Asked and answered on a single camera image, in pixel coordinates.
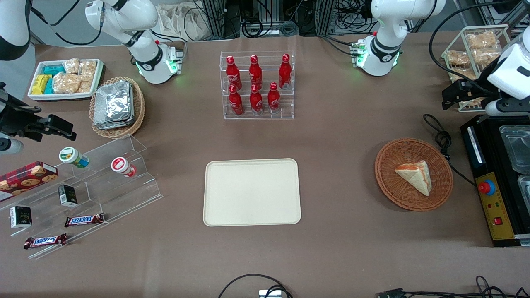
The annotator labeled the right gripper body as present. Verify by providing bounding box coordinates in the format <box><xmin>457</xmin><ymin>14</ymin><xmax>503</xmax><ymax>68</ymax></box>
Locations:
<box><xmin>0</xmin><ymin>82</ymin><xmax>42</xmax><ymax>139</ymax></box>

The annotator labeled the triangular white bread sandwich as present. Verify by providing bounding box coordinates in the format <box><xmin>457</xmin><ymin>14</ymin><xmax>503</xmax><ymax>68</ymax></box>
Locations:
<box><xmin>394</xmin><ymin>160</ymin><xmax>433</xmax><ymax>197</ymax></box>

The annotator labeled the white plastic snack tray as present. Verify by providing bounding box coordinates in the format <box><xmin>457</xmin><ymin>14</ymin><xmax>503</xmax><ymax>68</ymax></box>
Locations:
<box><xmin>27</xmin><ymin>58</ymin><xmax>104</xmax><ymax>102</ymax></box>

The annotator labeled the oval light wicker basket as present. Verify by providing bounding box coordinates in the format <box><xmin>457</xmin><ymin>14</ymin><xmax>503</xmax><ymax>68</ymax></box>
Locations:
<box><xmin>89</xmin><ymin>76</ymin><xmax>146</xmax><ymax>139</ymax></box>

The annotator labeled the round brown wicker basket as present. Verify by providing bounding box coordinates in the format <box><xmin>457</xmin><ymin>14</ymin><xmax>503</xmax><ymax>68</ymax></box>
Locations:
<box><xmin>374</xmin><ymin>137</ymin><xmax>454</xmax><ymax>212</ymax></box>

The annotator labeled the cream rectangular serving tray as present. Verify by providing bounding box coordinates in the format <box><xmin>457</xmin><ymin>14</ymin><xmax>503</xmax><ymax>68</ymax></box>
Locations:
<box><xmin>202</xmin><ymin>158</ymin><xmax>302</xmax><ymax>227</ymax></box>

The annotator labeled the green lid snack cup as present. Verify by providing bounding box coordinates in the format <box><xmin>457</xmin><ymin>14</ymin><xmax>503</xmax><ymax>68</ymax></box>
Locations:
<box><xmin>58</xmin><ymin>146</ymin><xmax>90</xmax><ymax>169</ymax></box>

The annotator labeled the yellow snack package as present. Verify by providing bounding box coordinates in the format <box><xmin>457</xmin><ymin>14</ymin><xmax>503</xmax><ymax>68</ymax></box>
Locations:
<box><xmin>31</xmin><ymin>74</ymin><xmax>53</xmax><ymax>95</ymax></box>

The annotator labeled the red tartan cookie box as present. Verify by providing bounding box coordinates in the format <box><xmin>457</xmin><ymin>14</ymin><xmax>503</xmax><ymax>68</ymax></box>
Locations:
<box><xmin>0</xmin><ymin>161</ymin><xmax>59</xmax><ymax>202</ymax></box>

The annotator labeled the silver foil packet stack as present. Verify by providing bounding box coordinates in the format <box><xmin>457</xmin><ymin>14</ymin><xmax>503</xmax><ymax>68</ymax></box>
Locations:
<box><xmin>93</xmin><ymin>80</ymin><xmax>135</xmax><ymax>130</ymax></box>

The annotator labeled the small black box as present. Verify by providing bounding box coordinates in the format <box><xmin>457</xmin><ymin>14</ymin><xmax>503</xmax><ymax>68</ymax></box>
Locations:
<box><xmin>9</xmin><ymin>205</ymin><xmax>33</xmax><ymax>230</ymax></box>
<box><xmin>57</xmin><ymin>184</ymin><xmax>79</xmax><ymax>208</ymax></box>

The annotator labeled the red lid snack cup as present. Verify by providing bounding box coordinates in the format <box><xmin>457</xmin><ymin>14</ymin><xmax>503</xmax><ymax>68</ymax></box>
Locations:
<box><xmin>110</xmin><ymin>156</ymin><xmax>137</xmax><ymax>178</ymax></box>

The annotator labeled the clear rectangular pan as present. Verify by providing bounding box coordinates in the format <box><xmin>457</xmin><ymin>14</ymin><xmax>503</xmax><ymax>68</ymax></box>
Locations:
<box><xmin>499</xmin><ymin>125</ymin><xmax>530</xmax><ymax>174</ymax></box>
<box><xmin>517</xmin><ymin>174</ymin><xmax>530</xmax><ymax>204</ymax></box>

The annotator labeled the clear acrylic stepped shelf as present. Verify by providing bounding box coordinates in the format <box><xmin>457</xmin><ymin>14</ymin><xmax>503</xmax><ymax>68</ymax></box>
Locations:
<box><xmin>0</xmin><ymin>134</ymin><xmax>164</xmax><ymax>260</ymax></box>

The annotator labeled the brown snickers bar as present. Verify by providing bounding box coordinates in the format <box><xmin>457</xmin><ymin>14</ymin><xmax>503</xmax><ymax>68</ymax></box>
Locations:
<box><xmin>23</xmin><ymin>233</ymin><xmax>68</xmax><ymax>250</ymax></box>
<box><xmin>64</xmin><ymin>213</ymin><xmax>106</xmax><ymax>228</ymax></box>

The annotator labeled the black appliance with yellow panel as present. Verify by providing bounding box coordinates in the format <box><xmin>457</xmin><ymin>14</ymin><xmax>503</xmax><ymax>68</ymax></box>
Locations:
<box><xmin>460</xmin><ymin>113</ymin><xmax>530</xmax><ymax>248</ymax></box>

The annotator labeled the beige cloth bag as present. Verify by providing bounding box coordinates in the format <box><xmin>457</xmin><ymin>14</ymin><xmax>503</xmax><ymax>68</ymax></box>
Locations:
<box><xmin>157</xmin><ymin>3</ymin><xmax>212</xmax><ymax>42</ymax></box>

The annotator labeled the clear acrylic bottle rack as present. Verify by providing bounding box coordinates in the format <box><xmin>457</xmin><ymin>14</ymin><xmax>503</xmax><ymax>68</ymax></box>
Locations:
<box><xmin>219</xmin><ymin>50</ymin><xmax>296</xmax><ymax>121</ymax></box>

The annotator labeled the red cola bottle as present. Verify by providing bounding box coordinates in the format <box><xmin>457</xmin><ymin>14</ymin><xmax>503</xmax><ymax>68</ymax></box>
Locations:
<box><xmin>267</xmin><ymin>82</ymin><xmax>281</xmax><ymax>113</ymax></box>
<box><xmin>226</xmin><ymin>55</ymin><xmax>243</xmax><ymax>91</ymax></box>
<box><xmin>249</xmin><ymin>84</ymin><xmax>264</xmax><ymax>114</ymax></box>
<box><xmin>248</xmin><ymin>54</ymin><xmax>263</xmax><ymax>90</ymax></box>
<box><xmin>228</xmin><ymin>84</ymin><xmax>245</xmax><ymax>116</ymax></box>
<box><xmin>278</xmin><ymin>53</ymin><xmax>292</xmax><ymax>90</ymax></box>

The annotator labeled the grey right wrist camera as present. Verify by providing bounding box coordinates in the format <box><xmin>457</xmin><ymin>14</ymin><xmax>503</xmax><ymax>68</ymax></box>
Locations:
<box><xmin>0</xmin><ymin>138</ymin><xmax>24</xmax><ymax>155</ymax></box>

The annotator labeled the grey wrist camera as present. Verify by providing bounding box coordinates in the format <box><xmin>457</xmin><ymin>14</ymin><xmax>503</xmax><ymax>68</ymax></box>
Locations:
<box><xmin>0</xmin><ymin>138</ymin><xmax>24</xmax><ymax>155</ymax></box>
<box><xmin>485</xmin><ymin>99</ymin><xmax>519</xmax><ymax>117</ymax></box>

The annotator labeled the black knotted power cable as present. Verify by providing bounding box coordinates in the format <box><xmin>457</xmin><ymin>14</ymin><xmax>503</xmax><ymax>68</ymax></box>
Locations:
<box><xmin>423</xmin><ymin>113</ymin><xmax>477</xmax><ymax>187</ymax></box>

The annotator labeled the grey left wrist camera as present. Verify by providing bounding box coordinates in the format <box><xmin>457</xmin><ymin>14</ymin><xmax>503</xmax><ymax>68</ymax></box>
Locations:
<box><xmin>485</xmin><ymin>99</ymin><xmax>519</xmax><ymax>117</ymax></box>

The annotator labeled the white wire rack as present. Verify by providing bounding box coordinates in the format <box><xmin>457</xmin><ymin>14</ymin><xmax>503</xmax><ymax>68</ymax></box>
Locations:
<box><xmin>441</xmin><ymin>24</ymin><xmax>512</xmax><ymax>113</ymax></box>

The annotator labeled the black cable with connector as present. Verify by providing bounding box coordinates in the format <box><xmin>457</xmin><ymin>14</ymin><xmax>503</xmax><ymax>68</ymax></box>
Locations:
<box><xmin>376</xmin><ymin>275</ymin><xmax>530</xmax><ymax>298</ymax></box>

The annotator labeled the black looped cable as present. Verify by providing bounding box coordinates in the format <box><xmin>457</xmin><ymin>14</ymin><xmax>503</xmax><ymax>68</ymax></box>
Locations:
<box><xmin>218</xmin><ymin>274</ymin><xmax>293</xmax><ymax>298</ymax></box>

